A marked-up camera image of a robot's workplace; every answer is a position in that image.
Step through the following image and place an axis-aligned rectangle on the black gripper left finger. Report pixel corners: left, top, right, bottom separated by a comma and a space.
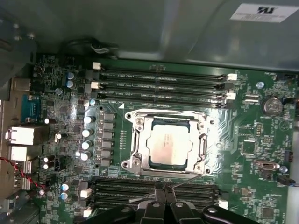
93, 183, 166, 224

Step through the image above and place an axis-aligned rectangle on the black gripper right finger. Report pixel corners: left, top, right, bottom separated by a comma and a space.
165, 184, 255, 224

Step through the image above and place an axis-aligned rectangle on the silver CPU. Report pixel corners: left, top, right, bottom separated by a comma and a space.
146, 118, 196, 168

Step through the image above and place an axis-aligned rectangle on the metal socket cover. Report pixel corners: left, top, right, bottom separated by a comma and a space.
134, 114, 207, 175

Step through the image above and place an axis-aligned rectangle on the black RAM slot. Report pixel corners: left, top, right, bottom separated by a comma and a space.
92, 177, 221, 190
92, 62, 238, 82
86, 70, 234, 91
90, 80, 236, 101
95, 91, 228, 109

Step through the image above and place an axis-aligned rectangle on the CPU socket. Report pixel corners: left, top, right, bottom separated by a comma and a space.
122, 108, 217, 178

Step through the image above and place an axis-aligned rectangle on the green motherboard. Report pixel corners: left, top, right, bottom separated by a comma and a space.
28, 55, 299, 224

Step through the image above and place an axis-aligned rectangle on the black square chip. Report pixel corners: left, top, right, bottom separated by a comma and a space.
241, 139, 258, 156

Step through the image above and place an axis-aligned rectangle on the silver coin battery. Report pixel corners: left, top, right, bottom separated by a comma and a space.
261, 95, 283, 116

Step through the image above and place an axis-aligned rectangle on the silver metal port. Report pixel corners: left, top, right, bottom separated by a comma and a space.
7, 146, 33, 162
10, 78, 31, 92

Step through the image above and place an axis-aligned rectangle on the metal network port block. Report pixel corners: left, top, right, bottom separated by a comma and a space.
4, 126, 50, 147

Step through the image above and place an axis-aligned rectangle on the blue video port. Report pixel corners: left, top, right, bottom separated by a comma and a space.
22, 95, 43, 124

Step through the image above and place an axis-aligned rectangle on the black PC case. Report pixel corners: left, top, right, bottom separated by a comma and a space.
0, 0, 299, 224

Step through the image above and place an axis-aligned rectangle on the white printed label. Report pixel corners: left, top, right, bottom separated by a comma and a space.
228, 1, 299, 24

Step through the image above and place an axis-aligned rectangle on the red black twisted wire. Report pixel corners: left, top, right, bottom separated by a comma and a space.
0, 156, 49, 189

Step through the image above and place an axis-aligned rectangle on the black fan cable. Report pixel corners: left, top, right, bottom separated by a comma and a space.
59, 37, 119, 56

